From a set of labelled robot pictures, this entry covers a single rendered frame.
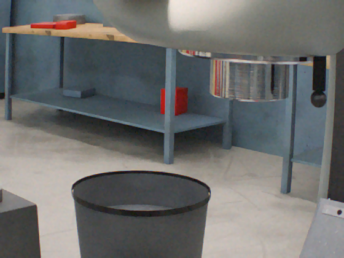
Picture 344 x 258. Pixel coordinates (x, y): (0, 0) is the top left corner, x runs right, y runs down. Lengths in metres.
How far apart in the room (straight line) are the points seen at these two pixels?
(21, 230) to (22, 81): 7.25
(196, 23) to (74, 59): 6.85
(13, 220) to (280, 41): 0.42
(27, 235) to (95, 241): 1.68
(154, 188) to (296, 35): 2.40
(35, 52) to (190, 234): 5.49
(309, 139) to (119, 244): 3.28
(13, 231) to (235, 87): 0.36
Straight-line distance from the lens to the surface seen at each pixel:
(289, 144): 4.61
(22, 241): 0.73
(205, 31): 0.35
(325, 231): 0.85
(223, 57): 0.40
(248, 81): 0.41
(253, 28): 0.35
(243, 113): 5.80
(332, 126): 0.85
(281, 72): 0.42
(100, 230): 2.37
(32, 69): 7.78
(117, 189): 2.74
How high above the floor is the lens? 1.35
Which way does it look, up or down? 12 degrees down
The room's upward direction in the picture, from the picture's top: 1 degrees clockwise
